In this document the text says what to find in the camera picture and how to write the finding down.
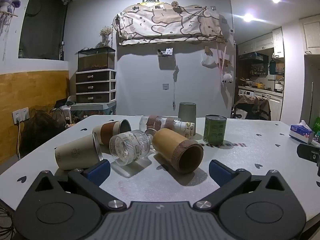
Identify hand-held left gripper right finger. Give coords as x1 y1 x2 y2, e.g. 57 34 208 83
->
196 159 298 210

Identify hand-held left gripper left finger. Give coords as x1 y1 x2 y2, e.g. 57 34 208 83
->
23 159 127 212

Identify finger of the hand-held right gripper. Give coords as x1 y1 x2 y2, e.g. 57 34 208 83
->
297 143 320 177

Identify plain cream cup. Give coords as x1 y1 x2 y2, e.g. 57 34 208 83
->
55 133 104 171

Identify clear ribbed glass cup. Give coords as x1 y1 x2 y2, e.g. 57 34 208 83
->
109 129 153 166

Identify green tin cup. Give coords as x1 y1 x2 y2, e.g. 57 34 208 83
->
203 114 227 145

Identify cream cup with brown sleeve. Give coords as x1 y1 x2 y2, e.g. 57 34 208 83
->
92 119 132 146

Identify white printed cup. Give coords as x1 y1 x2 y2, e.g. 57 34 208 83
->
174 120 196 140

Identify brown bamboo cup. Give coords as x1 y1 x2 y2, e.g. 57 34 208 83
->
152 128 204 175

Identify grey plastic cup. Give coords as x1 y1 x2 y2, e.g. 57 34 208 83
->
178 102 197 126

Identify blue tissue box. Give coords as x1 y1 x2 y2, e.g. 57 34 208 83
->
288 120 315 144

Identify green plastic bottle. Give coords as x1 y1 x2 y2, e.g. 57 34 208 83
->
313 116 320 141

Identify white refrigerator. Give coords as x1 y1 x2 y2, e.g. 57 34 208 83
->
303 52 320 131

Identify dark mesh bag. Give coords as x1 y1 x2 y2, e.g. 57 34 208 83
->
21 109 67 156

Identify chair with draped jacket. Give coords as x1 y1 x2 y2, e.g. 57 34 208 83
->
233 95 272 121

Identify clear glass with brown sleeve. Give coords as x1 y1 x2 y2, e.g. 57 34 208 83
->
139 115 181 133

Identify white washing machine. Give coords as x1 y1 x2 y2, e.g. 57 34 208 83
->
237 88 255 97

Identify white drawer unit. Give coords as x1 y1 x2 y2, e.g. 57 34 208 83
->
75 69 117 104

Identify glass fish tank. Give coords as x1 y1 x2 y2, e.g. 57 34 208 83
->
77 46 116 72

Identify white hanging bag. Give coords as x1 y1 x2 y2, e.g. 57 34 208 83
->
201 46 216 68

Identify dried flower bouquet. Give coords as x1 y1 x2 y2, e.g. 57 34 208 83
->
100 26 113 47

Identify printed cloth cover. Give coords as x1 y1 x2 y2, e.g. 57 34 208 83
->
114 3 225 46

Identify dark window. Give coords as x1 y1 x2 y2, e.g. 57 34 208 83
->
18 0 70 61

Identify hanging plush dreamcatcher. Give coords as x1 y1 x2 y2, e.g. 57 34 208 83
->
0 0 22 61

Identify white power cable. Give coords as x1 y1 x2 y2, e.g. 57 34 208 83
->
16 123 22 160

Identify white wall socket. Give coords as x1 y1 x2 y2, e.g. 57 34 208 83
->
12 107 30 125

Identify white kitchen wall cabinets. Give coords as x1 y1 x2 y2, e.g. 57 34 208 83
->
237 27 285 58

